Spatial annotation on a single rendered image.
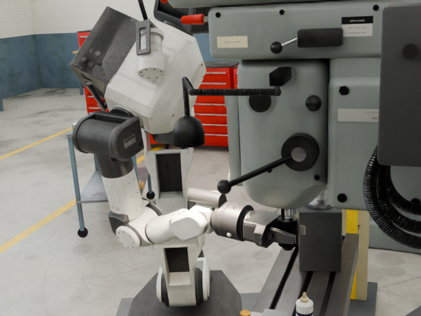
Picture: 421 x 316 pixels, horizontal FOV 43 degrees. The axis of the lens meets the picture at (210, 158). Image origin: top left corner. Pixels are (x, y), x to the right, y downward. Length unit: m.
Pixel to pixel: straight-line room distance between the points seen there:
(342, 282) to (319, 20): 0.83
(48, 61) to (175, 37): 11.19
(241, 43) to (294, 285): 0.78
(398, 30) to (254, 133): 0.44
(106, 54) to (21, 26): 10.95
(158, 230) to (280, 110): 0.55
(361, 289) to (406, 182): 2.26
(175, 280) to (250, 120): 1.07
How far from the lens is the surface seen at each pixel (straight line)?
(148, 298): 2.30
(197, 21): 1.26
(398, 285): 3.54
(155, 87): 1.39
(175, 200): 1.79
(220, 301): 2.23
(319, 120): 1.03
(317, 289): 1.53
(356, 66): 0.99
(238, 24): 1.01
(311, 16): 0.98
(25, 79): 12.34
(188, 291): 2.04
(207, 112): 6.20
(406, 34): 0.72
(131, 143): 1.38
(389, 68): 0.72
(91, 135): 1.38
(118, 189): 1.42
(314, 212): 1.54
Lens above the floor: 1.75
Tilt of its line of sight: 17 degrees down
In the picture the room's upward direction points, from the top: 3 degrees counter-clockwise
